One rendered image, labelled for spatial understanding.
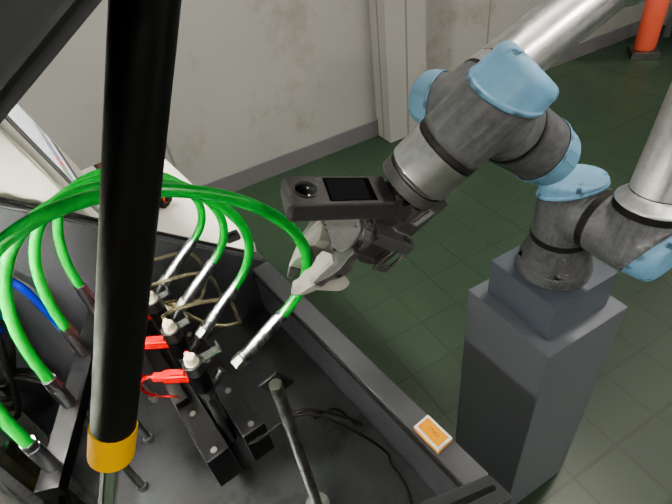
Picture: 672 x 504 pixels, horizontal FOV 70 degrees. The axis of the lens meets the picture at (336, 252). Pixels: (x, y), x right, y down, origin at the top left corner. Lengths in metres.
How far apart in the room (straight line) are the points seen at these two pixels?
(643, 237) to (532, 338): 0.33
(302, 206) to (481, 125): 0.18
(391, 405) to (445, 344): 1.29
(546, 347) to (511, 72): 0.74
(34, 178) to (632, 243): 0.96
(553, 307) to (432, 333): 1.13
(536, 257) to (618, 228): 0.20
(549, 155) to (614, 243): 0.40
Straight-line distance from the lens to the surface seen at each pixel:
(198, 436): 0.81
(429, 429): 0.78
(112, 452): 0.23
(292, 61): 3.07
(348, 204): 0.49
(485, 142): 0.48
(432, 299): 2.25
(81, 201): 0.48
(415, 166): 0.48
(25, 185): 0.89
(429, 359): 2.04
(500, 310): 1.15
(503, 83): 0.47
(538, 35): 0.70
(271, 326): 0.63
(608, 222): 0.93
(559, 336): 1.13
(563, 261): 1.04
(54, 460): 0.73
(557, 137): 0.55
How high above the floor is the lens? 1.64
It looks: 41 degrees down
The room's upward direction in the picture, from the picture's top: 9 degrees counter-clockwise
